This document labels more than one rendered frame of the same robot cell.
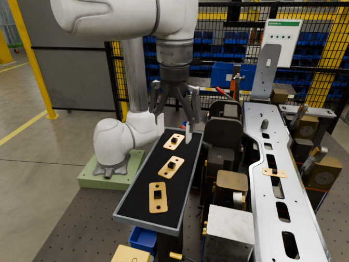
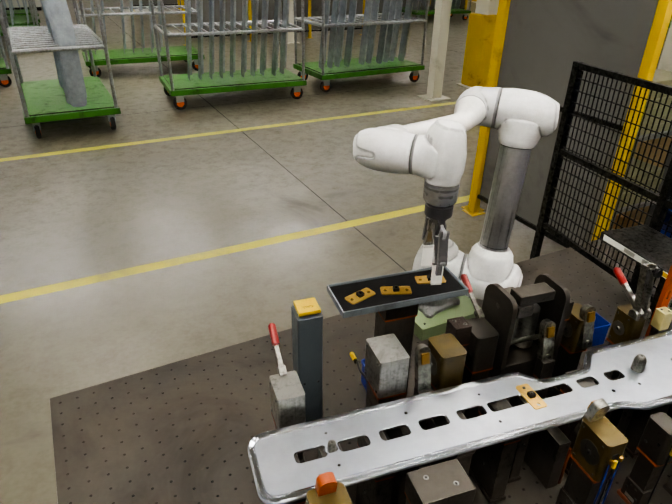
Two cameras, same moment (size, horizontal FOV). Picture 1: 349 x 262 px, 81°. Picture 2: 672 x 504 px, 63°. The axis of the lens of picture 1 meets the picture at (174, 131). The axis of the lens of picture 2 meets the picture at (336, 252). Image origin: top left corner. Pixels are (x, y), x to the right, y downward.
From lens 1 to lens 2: 1.13 m
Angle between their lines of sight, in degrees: 48
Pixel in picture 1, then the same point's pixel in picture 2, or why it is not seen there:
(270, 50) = not seen: outside the picture
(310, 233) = (463, 435)
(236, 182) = (446, 349)
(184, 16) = (434, 170)
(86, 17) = (360, 157)
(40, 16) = (530, 43)
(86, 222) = (355, 332)
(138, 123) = (475, 262)
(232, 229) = (382, 350)
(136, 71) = (499, 194)
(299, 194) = (516, 423)
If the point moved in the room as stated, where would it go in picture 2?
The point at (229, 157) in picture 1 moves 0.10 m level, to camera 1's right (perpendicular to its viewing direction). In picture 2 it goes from (481, 334) to (510, 355)
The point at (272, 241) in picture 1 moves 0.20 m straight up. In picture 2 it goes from (423, 409) to (432, 345)
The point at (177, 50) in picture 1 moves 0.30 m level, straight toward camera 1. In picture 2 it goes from (430, 192) to (329, 219)
